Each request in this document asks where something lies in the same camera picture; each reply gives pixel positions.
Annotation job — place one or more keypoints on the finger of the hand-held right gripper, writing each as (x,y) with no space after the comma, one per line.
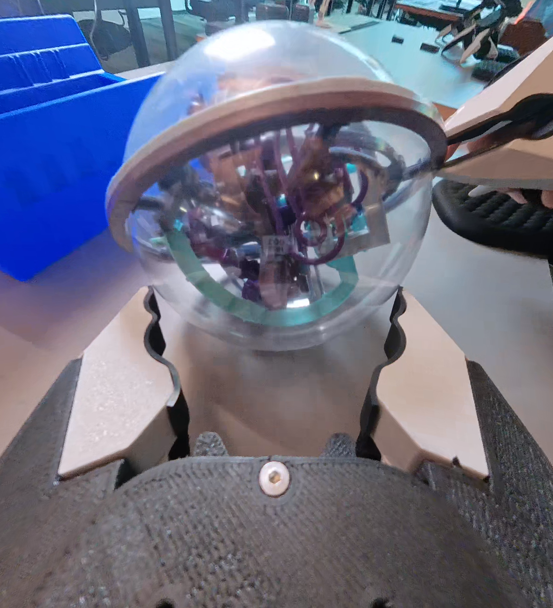
(533,76)
(533,164)

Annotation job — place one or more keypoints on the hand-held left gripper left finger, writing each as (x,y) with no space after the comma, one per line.
(114,403)

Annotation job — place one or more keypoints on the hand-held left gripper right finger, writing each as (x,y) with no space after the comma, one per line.
(428,403)

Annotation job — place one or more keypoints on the clear maze ball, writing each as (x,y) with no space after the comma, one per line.
(257,213)

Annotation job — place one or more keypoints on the black armrest pad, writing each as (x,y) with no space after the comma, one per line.
(485,71)
(507,53)

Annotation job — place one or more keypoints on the black textured wrist pad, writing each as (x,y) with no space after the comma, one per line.
(495,223)

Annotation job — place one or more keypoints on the small dark toy robot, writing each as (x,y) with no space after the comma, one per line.
(476,33)

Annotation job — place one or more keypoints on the orange-edged desk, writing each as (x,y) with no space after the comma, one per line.
(400,76)

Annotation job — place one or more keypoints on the wooden phone stand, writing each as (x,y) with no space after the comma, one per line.
(325,12)

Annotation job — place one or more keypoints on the black battery charger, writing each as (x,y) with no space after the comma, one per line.
(271,12)
(301,7)

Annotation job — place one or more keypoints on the blue plastic bin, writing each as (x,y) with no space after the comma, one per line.
(43,166)

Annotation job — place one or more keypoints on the wooden desk black legs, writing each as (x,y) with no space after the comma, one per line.
(137,38)

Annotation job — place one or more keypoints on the black office chair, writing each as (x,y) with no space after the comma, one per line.
(110,35)

